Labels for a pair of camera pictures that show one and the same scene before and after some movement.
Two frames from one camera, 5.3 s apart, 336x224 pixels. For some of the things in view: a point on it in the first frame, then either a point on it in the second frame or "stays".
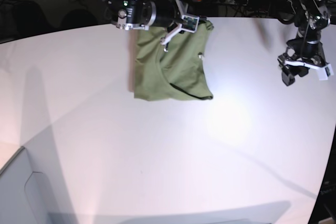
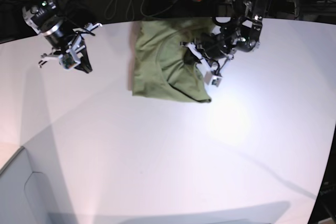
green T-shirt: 178,73 stays
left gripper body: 188,23 → 71,44
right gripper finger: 288,74 → 190,58
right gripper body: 306,52 → 212,50
